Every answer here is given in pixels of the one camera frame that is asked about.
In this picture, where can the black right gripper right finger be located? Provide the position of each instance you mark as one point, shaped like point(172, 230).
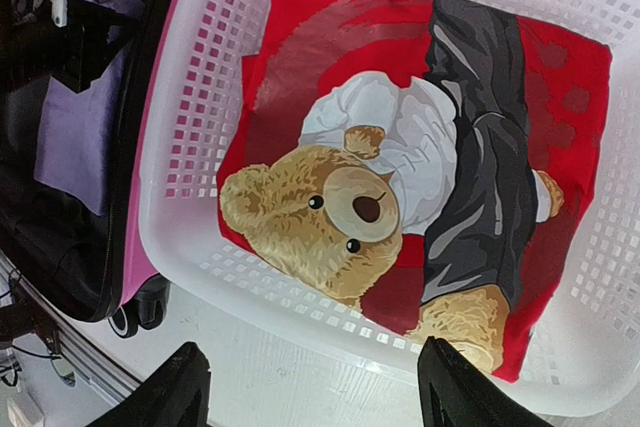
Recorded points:
point(454, 393)

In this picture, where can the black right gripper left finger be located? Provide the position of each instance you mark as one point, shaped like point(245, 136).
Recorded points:
point(176, 394)

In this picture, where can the white plastic mesh basket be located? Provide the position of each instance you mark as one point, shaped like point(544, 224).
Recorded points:
point(310, 352)

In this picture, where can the pink cartoon suitcase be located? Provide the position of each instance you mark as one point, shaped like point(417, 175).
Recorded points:
point(74, 80)

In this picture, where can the red teddy bear shirt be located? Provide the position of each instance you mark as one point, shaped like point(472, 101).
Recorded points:
point(424, 162)

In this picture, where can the lilac garment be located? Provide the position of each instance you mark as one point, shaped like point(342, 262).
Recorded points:
point(74, 135)

